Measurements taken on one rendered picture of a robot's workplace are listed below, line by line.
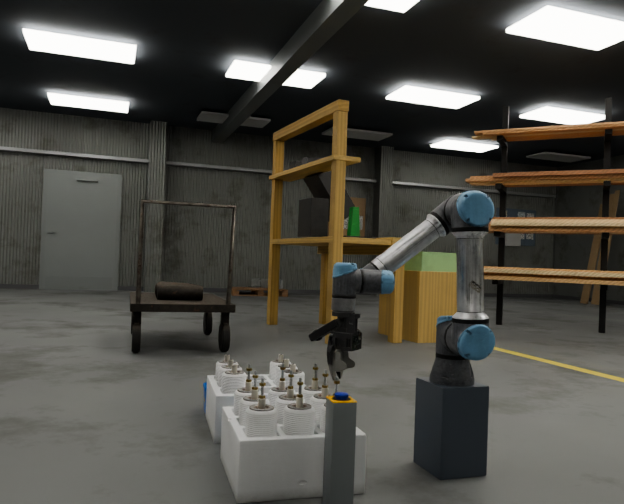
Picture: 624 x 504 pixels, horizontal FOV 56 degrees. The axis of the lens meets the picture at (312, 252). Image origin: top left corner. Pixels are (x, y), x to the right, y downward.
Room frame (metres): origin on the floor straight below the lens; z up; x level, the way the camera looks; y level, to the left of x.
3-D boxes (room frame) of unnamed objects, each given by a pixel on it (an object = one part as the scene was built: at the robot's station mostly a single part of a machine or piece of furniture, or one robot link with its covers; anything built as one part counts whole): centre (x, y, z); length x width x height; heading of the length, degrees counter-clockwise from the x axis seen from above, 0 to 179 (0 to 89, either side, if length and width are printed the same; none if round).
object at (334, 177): (5.83, -0.45, 1.03); 1.59 x 1.42 x 2.06; 21
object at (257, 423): (1.77, 0.13, 0.16); 0.10 x 0.10 x 0.18
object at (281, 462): (1.92, 0.05, 0.09); 0.39 x 0.39 x 0.18; 16
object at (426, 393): (2.03, -0.50, 0.15); 0.18 x 0.18 x 0.30; 19
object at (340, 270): (1.83, -0.11, 0.64); 0.09 x 0.08 x 0.11; 100
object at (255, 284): (11.13, 1.01, 0.15); 1.08 x 0.75 x 0.30; 109
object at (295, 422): (1.80, 0.02, 0.16); 0.10 x 0.10 x 0.18
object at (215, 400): (2.44, 0.20, 0.09); 0.39 x 0.39 x 0.18; 15
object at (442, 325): (2.02, -0.50, 0.47); 0.13 x 0.12 x 0.14; 10
